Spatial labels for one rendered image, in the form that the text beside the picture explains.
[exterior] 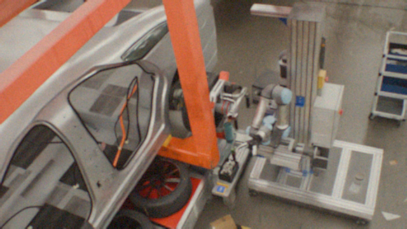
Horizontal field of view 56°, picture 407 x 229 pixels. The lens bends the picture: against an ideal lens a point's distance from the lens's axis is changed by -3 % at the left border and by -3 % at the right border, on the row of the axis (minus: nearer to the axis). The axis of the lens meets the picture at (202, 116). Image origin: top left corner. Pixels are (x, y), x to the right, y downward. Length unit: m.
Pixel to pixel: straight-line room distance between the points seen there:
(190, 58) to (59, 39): 1.35
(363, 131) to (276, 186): 1.46
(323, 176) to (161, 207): 1.69
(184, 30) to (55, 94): 1.03
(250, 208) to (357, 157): 1.28
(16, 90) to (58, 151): 2.34
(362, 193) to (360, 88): 1.87
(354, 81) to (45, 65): 4.56
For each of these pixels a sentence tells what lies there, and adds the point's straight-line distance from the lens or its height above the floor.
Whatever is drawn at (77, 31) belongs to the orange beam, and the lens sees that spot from 1.97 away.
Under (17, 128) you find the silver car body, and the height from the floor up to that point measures 1.98.
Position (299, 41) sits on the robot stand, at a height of 1.84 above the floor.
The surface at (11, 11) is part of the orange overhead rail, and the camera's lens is 1.62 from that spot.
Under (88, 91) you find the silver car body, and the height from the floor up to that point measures 1.03.
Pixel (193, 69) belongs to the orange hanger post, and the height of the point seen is 1.78.
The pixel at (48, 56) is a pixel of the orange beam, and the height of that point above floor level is 2.70.
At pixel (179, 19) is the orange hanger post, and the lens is 2.83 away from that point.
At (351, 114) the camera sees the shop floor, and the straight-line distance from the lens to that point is 5.22.
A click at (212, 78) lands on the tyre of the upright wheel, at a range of 3.90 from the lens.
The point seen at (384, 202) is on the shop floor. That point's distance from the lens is 4.44.
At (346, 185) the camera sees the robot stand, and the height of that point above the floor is 0.21.
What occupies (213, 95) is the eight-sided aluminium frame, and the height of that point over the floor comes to 1.11.
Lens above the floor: 3.58
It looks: 43 degrees down
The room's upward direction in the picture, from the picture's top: 11 degrees counter-clockwise
